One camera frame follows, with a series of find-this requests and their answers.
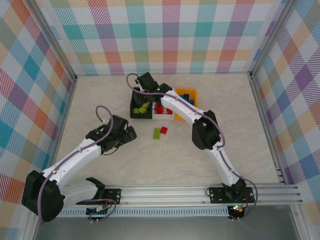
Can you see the aluminium table side rail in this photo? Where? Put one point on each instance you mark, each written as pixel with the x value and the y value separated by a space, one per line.
pixel 262 117
pixel 67 105

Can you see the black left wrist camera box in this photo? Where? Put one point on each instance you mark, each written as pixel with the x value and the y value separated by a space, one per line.
pixel 120 122

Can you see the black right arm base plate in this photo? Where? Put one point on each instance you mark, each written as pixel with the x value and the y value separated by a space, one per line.
pixel 217 195

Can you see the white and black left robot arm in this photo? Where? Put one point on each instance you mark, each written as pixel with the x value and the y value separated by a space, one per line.
pixel 75 155

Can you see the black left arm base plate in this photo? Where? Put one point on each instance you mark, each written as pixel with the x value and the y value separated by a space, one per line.
pixel 114 196

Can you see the aluminium mounting rail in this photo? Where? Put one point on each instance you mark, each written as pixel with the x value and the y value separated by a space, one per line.
pixel 162 193

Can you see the yellow plastic bin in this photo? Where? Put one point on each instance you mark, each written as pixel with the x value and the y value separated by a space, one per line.
pixel 193 92

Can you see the blue lego brick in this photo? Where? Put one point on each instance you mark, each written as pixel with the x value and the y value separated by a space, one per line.
pixel 185 96
pixel 190 101

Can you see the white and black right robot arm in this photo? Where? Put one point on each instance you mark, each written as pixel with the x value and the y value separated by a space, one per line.
pixel 180 107

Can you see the right circuit board with light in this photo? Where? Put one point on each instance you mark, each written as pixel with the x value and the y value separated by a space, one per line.
pixel 237 209

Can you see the green long lego brick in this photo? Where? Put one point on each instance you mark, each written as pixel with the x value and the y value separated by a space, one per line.
pixel 157 133

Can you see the white plastic bin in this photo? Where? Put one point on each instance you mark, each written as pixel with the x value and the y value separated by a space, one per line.
pixel 162 117

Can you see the left green circuit board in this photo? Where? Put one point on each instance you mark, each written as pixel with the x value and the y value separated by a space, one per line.
pixel 97 210

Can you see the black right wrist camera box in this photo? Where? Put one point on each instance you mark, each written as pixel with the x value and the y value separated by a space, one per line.
pixel 147 81

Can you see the red square lego brick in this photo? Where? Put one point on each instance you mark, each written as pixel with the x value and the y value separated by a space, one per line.
pixel 164 130
pixel 160 110
pixel 168 110

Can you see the aluminium frame post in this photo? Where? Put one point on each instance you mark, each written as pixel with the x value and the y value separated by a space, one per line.
pixel 53 42
pixel 272 40

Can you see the black plastic bin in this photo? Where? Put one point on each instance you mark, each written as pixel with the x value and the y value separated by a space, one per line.
pixel 141 116

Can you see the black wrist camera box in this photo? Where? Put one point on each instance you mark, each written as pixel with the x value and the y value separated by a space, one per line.
pixel 120 122
pixel 147 81

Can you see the grey metal plate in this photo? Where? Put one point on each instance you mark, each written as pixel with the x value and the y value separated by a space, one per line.
pixel 162 230

